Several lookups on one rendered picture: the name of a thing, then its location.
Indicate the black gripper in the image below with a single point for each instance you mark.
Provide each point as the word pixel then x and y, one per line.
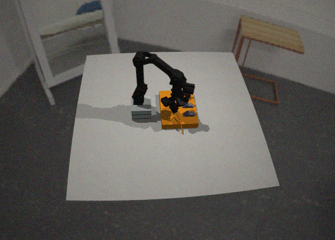
pixel 170 101

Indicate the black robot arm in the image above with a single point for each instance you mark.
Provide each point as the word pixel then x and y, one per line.
pixel 177 78

